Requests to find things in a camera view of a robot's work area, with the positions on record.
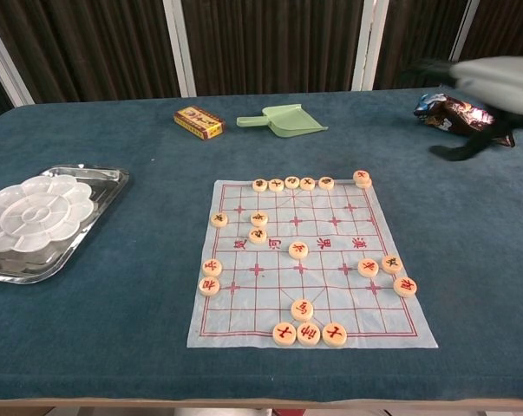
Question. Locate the translucent chinese chess board sheet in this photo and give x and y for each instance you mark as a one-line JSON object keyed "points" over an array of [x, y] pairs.
{"points": [[330, 299]]}

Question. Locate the rectangular shiny metal tray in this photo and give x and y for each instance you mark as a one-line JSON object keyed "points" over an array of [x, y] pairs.
{"points": [[109, 182]]}

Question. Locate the yellow and red cardboard box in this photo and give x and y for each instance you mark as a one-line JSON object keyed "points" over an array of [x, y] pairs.
{"points": [[199, 123]]}

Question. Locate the white partition frame post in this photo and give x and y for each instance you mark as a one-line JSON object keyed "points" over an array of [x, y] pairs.
{"points": [[9, 65], [181, 47], [369, 43], [465, 26]]}

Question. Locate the brown and blue snack bag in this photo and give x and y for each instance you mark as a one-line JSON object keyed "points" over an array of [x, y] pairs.
{"points": [[447, 115]]}

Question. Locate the white flower-shaped paint palette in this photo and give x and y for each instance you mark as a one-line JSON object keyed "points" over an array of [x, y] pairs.
{"points": [[35, 214]]}

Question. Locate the blue felt tablecloth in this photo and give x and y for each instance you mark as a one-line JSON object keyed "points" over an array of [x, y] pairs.
{"points": [[135, 329]]}

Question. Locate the wooden chinese chess piece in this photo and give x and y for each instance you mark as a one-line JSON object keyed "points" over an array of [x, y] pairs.
{"points": [[292, 182], [326, 182], [365, 185], [209, 286], [302, 310], [405, 286], [219, 219], [362, 175], [298, 250], [309, 334], [307, 183], [212, 267], [259, 185], [391, 263], [257, 235], [259, 218], [276, 184], [368, 267], [334, 334], [284, 334]]}

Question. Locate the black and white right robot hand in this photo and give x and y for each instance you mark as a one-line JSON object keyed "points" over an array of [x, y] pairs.
{"points": [[495, 82]]}

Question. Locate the light green plastic dustpan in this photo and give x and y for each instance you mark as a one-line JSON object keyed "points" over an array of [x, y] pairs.
{"points": [[291, 121]]}

